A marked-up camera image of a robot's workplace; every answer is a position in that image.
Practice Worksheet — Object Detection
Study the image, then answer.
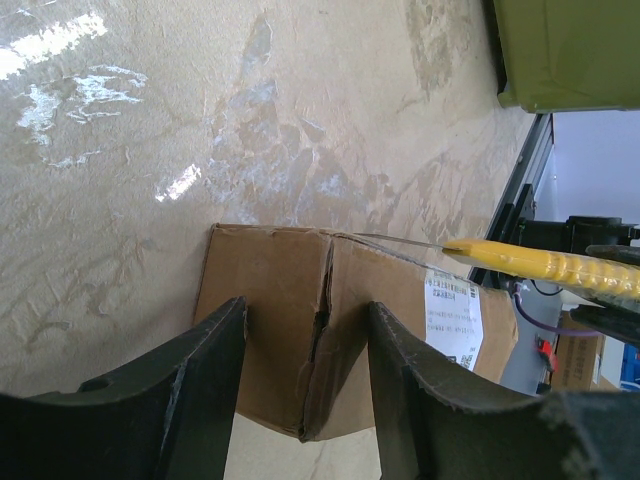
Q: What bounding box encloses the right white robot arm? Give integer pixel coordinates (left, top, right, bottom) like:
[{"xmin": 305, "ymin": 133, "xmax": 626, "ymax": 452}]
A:
[{"xmin": 514, "ymin": 216, "xmax": 639, "ymax": 347}]

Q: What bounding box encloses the brown carton in background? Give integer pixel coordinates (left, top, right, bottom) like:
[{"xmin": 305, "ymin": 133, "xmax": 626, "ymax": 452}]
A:
[{"xmin": 550, "ymin": 335, "xmax": 620, "ymax": 391}]

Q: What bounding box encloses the yellow utility knife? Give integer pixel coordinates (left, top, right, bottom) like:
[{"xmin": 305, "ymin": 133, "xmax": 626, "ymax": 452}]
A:
[{"xmin": 357, "ymin": 232, "xmax": 640, "ymax": 304}]

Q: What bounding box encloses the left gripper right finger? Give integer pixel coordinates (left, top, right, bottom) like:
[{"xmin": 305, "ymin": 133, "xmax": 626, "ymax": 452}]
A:
[{"xmin": 368, "ymin": 302, "xmax": 639, "ymax": 479}]

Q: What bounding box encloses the brown cardboard express box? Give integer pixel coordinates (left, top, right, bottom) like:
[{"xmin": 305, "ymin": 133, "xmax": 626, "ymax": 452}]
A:
[{"xmin": 194, "ymin": 224, "xmax": 518, "ymax": 442}]

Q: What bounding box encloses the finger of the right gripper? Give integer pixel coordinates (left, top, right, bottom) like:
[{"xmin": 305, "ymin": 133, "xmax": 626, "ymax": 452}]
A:
[
  {"xmin": 571, "ymin": 305, "xmax": 640, "ymax": 345},
  {"xmin": 586, "ymin": 245, "xmax": 640, "ymax": 265}
]

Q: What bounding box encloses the olive green plastic bin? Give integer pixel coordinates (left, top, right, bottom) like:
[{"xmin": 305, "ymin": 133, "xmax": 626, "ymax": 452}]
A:
[{"xmin": 493, "ymin": 0, "xmax": 639, "ymax": 114}]

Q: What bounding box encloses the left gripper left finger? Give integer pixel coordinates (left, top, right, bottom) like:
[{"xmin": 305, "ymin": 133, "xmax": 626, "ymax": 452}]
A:
[{"xmin": 1, "ymin": 297, "xmax": 247, "ymax": 479}]

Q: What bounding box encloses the aluminium rail frame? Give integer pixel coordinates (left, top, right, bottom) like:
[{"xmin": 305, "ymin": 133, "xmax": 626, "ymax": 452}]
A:
[{"xmin": 486, "ymin": 114, "xmax": 553, "ymax": 242}]

